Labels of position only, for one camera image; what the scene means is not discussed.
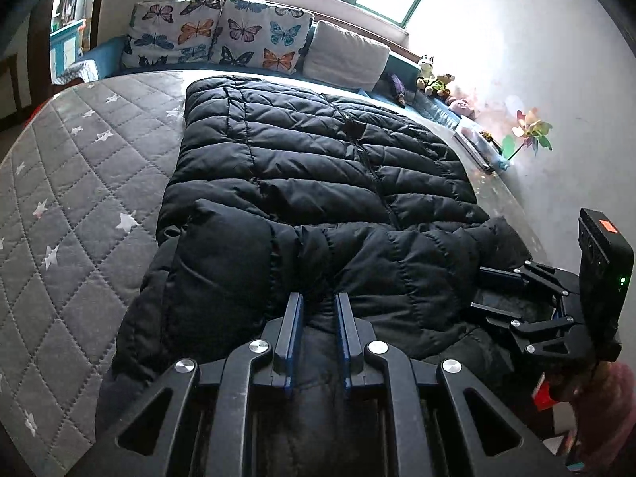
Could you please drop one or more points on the colourful pinwheel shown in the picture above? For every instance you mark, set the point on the colourful pinwheel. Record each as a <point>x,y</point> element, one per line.
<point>529,129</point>

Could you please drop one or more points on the brown green plush toy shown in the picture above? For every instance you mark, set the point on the brown green plush toy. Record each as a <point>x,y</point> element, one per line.
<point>439,85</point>

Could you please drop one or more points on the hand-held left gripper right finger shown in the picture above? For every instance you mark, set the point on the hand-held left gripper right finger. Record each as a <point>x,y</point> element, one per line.
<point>343,338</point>

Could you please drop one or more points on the butterfly print cushion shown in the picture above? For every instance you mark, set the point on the butterfly print cushion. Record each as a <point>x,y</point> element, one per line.
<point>263,35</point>
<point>169,35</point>

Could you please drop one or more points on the purple plush toy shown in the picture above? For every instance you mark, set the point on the purple plush toy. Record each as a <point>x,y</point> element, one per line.
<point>397,89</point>

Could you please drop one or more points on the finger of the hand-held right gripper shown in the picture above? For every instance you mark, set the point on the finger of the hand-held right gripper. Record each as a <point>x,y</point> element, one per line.
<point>526,278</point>
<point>541,333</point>

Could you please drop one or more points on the plain white cushion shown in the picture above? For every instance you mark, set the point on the plain white cushion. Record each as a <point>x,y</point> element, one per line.
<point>348,54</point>

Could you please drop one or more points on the grey quilted star mattress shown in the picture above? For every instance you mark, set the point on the grey quilted star mattress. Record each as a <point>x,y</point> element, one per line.
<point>74,258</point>

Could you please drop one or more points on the pink plush toy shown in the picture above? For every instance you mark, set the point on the pink plush toy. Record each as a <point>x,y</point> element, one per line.
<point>459,108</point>

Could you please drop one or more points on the blue cabinet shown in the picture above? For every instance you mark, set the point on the blue cabinet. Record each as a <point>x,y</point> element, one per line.
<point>69,44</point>

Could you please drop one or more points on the blue sofa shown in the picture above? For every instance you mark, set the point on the blue sofa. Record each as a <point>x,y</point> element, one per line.
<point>107,52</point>

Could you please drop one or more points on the black puffer jacket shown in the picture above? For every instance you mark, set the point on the black puffer jacket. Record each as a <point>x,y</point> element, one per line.
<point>298,184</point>

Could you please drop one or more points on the clear blue storage box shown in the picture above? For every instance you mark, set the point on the clear blue storage box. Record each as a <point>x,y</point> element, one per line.
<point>479,146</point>

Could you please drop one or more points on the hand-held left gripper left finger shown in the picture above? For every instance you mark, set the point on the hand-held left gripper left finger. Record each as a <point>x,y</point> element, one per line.
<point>295,338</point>

